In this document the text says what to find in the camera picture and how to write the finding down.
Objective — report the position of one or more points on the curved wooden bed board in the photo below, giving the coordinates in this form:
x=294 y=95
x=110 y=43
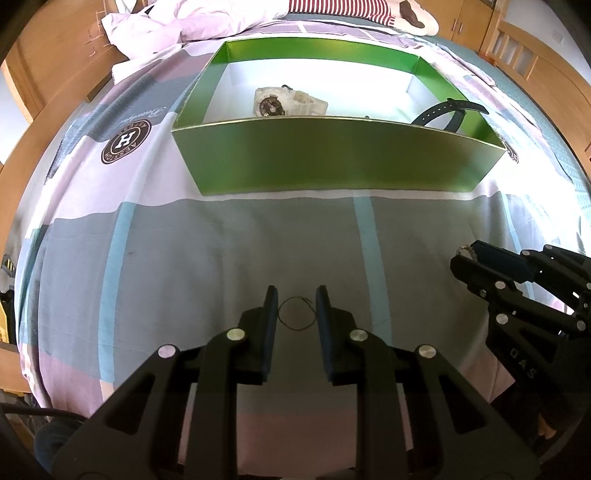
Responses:
x=46 y=64

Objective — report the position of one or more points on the red white striped cloth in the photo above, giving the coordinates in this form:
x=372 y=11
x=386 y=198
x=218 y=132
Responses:
x=341 y=8

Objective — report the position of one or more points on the wooden wardrobe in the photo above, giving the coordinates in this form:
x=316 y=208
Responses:
x=466 y=18

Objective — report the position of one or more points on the dark blue cloth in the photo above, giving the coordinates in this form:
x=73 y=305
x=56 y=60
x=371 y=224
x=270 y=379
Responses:
x=55 y=438

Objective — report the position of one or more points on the beige brown plush toy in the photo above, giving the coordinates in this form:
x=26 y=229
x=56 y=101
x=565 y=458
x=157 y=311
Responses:
x=415 y=16

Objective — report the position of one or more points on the pink duvet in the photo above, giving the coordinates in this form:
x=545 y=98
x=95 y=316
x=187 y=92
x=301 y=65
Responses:
x=194 y=18

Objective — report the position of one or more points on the green cardboard box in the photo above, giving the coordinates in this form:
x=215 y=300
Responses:
x=323 y=157

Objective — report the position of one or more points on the slatted wooden bed board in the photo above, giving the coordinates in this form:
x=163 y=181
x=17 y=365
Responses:
x=549 y=74

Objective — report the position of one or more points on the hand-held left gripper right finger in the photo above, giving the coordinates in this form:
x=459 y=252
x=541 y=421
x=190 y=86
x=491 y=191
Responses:
x=323 y=323

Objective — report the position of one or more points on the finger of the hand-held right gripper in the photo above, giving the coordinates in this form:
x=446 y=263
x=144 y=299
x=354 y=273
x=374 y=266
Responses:
x=471 y=277
x=503 y=263

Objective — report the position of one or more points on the yellow black object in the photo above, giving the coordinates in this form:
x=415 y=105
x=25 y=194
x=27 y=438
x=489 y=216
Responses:
x=7 y=314

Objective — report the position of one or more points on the pink grey printed bedsheet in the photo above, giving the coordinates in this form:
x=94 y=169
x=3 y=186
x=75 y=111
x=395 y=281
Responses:
x=184 y=258

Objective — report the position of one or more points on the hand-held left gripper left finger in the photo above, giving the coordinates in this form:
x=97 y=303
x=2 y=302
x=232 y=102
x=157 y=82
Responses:
x=271 y=318

